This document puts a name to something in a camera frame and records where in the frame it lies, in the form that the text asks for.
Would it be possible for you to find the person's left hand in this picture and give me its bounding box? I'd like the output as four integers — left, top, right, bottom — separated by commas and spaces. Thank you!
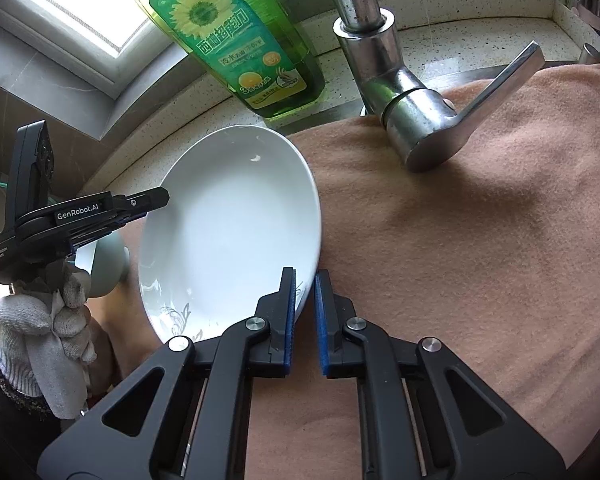
0, 260, 98, 418

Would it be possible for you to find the white framed window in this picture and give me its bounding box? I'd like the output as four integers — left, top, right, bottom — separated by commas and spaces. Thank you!
0, 0, 201, 98

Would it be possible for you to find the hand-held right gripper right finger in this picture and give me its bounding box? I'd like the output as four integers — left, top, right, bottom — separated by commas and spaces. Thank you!
314, 269, 567, 480

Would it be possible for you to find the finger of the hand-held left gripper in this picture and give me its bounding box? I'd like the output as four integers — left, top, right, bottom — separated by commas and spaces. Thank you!
107, 186, 171, 226
71, 212, 141, 256

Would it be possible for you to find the green dish soap bottle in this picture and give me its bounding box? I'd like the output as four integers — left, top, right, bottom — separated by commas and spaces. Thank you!
132, 0, 327, 120

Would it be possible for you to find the person's left forearm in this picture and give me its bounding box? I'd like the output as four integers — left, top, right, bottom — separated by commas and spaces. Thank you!
0, 355, 81, 480

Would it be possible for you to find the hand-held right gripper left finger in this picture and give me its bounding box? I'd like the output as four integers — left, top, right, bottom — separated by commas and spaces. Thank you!
37, 266, 298, 480

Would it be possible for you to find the white plate with grey print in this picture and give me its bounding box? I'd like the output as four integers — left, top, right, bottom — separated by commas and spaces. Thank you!
138, 126, 323, 346

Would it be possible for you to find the pink towel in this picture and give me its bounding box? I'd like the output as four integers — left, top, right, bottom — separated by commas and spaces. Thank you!
97, 60, 600, 480

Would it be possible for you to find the chrome kitchen faucet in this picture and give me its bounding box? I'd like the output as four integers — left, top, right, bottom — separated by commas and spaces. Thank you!
317, 0, 547, 173

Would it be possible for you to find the light blue ceramic bowl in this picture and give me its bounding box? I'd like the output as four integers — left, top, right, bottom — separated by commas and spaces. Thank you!
72, 234, 130, 297

